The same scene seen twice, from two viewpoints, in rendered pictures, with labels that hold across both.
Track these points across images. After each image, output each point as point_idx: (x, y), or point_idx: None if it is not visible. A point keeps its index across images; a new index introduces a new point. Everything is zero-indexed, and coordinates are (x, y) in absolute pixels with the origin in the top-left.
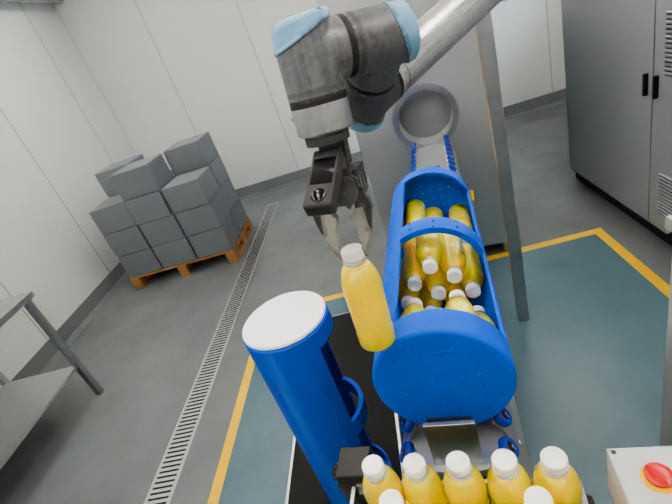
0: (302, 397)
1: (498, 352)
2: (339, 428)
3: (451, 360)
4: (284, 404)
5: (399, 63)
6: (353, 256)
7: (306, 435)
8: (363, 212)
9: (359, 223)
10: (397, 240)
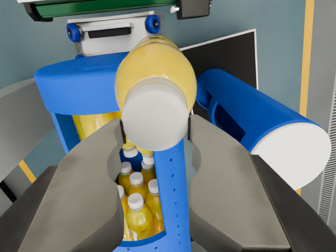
0: (256, 100)
1: (36, 72)
2: (225, 94)
3: (87, 65)
4: (270, 98)
5: None
6: (142, 90)
7: (248, 87)
8: (31, 229)
9: (85, 182)
10: (170, 235)
